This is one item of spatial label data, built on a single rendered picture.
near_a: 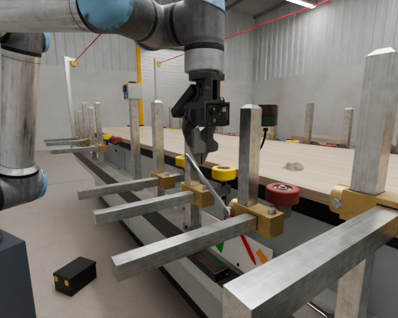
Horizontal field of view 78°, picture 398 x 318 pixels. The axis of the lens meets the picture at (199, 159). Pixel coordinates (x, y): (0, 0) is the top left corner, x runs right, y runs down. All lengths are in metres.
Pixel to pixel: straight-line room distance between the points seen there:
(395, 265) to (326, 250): 0.45
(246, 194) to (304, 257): 0.35
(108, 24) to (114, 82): 8.06
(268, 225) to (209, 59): 0.37
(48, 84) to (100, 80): 1.41
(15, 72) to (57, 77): 7.35
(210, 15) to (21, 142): 0.84
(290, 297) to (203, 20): 0.50
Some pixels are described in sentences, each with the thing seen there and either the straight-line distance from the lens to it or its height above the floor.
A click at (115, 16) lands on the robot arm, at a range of 0.52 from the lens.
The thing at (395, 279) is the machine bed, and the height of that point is 0.73.
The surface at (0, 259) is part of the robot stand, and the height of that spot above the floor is 0.57.
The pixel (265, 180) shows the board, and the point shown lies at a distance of 0.76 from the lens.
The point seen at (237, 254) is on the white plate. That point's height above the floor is 0.74.
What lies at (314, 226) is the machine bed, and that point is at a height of 0.78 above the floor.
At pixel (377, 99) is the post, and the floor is 1.11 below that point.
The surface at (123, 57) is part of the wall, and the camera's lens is 8.78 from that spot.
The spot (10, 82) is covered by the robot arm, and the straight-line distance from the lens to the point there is 1.08.
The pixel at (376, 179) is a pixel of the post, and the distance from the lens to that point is 0.44.
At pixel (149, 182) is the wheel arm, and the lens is 0.95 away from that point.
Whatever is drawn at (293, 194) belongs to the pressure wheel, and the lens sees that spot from 0.62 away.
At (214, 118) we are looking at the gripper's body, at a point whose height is 1.08.
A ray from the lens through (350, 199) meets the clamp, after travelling 0.45.
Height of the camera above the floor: 1.09
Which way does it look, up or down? 11 degrees down
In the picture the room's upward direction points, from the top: straight up
